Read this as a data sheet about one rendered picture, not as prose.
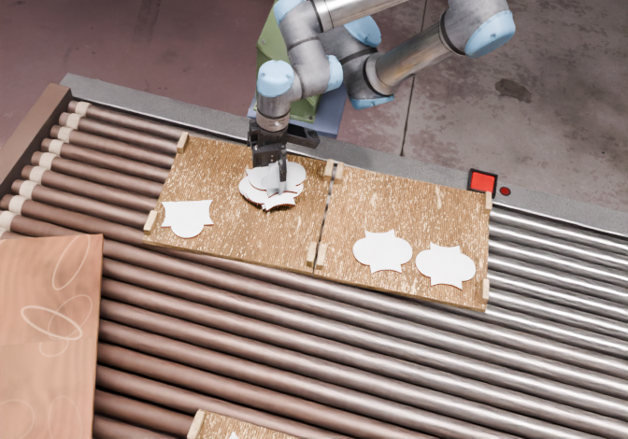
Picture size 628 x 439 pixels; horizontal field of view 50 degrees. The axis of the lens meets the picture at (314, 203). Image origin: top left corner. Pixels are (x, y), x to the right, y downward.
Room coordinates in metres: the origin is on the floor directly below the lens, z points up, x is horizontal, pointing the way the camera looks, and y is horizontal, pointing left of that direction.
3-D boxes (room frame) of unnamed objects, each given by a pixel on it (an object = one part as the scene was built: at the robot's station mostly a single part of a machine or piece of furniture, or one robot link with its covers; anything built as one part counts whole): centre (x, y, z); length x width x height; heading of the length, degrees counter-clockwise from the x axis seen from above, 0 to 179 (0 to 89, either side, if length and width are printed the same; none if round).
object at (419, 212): (1.00, -0.24, 0.93); 0.41 x 0.35 x 0.02; 86
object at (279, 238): (1.03, 0.18, 0.93); 0.41 x 0.35 x 0.02; 87
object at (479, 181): (1.21, -0.44, 0.92); 0.06 x 0.06 x 0.01; 82
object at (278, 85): (1.08, 0.12, 1.27); 0.09 x 0.08 x 0.11; 125
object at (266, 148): (1.08, 0.13, 1.12); 0.09 x 0.08 x 0.12; 112
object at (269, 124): (1.08, 0.12, 1.20); 0.08 x 0.08 x 0.05
